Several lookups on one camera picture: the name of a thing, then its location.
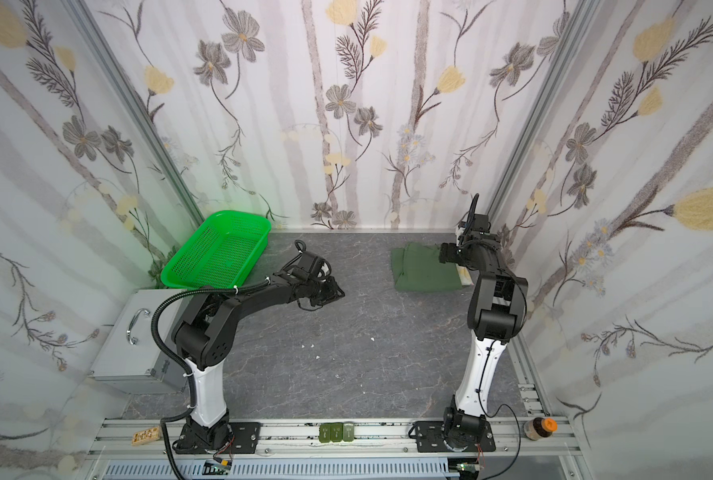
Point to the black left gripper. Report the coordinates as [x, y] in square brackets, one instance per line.
[326, 291]

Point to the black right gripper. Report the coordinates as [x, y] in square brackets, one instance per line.
[453, 252]

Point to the floral pastel skirt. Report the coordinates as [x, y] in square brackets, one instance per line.
[465, 276]

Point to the dark green skirt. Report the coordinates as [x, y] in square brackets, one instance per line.
[416, 268]

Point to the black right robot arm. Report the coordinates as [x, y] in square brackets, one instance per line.
[496, 314]

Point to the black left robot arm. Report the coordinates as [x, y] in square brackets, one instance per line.
[205, 334]

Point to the green plastic basket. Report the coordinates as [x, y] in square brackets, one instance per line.
[220, 254]

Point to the green terminal block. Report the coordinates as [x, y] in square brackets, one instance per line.
[336, 432]

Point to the orange capped bottle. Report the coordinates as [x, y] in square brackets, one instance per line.
[540, 428]

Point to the silver metal case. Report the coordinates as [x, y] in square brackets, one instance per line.
[130, 361]

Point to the small wooden block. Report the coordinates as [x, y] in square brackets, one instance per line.
[147, 436]

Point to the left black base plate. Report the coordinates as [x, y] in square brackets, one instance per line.
[236, 437]

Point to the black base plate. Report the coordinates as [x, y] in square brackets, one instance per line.
[236, 437]
[459, 437]

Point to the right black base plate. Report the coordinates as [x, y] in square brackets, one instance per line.
[459, 437]

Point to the aluminium mounting rail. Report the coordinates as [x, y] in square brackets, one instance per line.
[389, 437]

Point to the white slotted cable duct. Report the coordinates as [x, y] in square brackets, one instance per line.
[349, 468]

